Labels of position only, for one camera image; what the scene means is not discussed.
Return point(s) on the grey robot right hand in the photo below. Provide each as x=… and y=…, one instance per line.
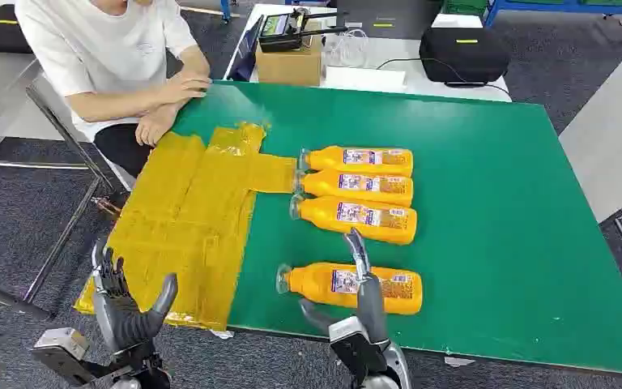
x=372, y=309

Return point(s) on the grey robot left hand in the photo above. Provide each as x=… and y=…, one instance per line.
x=126, y=325

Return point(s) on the person's right hand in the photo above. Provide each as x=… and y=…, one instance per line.
x=187, y=88

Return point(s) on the person's left hand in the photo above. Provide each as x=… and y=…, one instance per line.
x=155, y=126

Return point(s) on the orange plastic bottle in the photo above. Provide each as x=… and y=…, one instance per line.
x=322, y=185
x=319, y=213
x=327, y=160
x=313, y=283

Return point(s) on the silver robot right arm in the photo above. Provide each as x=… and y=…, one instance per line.
x=397, y=370

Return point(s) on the dark blue laptop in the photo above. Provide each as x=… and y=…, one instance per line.
x=246, y=53

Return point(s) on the person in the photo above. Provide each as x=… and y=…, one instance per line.
x=102, y=48

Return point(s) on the yellow plastic sheet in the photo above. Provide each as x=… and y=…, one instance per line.
x=193, y=215

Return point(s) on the brown cardboard box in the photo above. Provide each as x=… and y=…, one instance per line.
x=289, y=67

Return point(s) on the black remote controller with antennas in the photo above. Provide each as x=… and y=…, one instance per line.
x=281, y=32

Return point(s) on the green table mat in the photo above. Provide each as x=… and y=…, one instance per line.
x=493, y=215

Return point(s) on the white flat box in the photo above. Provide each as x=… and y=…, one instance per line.
x=364, y=79

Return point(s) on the black case with yellow label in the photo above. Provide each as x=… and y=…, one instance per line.
x=464, y=56
x=0, y=32

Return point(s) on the white table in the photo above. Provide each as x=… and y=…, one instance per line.
x=391, y=51

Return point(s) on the dark grey case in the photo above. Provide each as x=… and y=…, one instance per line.
x=397, y=16

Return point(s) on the green crate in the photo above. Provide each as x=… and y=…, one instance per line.
x=464, y=6

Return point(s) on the grey table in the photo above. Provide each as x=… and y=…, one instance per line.
x=617, y=134

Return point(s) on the blue metal rack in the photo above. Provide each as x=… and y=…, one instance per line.
x=558, y=6

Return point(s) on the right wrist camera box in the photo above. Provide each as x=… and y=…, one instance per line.
x=346, y=330

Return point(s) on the copper-coloured bracket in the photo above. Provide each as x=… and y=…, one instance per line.
x=106, y=206

